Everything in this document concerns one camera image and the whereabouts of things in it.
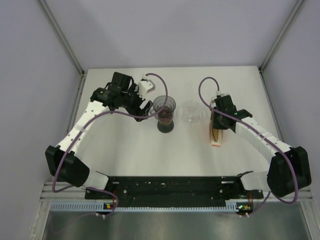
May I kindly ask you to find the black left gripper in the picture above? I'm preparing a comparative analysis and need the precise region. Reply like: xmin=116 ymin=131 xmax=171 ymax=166
xmin=120 ymin=83 xmax=152 ymax=122

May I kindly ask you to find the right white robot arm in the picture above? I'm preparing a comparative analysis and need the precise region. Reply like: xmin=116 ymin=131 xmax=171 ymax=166
xmin=210 ymin=94 xmax=312 ymax=198

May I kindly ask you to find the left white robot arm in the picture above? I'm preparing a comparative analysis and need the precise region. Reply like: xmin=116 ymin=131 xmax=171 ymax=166
xmin=45 ymin=72 xmax=156 ymax=199

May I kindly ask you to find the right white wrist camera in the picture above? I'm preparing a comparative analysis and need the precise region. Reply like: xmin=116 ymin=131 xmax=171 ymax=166
xmin=210 ymin=90 xmax=229 ymax=107

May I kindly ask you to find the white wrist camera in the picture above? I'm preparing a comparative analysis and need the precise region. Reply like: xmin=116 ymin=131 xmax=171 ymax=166
xmin=137 ymin=74 xmax=156 ymax=99
xmin=210 ymin=90 xmax=229 ymax=107

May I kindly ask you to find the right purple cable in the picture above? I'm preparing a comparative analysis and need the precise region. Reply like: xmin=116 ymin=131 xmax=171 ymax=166
xmin=198 ymin=76 xmax=300 ymax=218

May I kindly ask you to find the purple cable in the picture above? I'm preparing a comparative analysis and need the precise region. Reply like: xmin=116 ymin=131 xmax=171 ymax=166
xmin=198 ymin=76 xmax=300 ymax=218
xmin=50 ymin=72 xmax=169 ymax=221

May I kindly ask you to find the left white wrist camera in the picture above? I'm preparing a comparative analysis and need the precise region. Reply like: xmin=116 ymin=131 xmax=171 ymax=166
xmin=137 ymin=74 xmax=156 ymax=99

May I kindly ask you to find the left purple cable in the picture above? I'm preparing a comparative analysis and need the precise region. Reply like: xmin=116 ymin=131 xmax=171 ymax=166
xmin=50 ymin=72 xmax=169 ymax=221

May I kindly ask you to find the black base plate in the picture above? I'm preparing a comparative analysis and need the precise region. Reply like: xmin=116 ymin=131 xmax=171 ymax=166
xmin=85 ymin=175 xmax=264 ymax=208

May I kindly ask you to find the grey cable duct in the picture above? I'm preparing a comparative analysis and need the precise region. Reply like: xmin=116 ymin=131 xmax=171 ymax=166
xmin=50 ymin=201 xmax=254 ymax=213

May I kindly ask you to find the aluminium frame rail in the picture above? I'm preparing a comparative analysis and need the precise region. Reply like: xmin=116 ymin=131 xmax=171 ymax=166
xmin=37 ymin=0 xmax=87 ymax=76

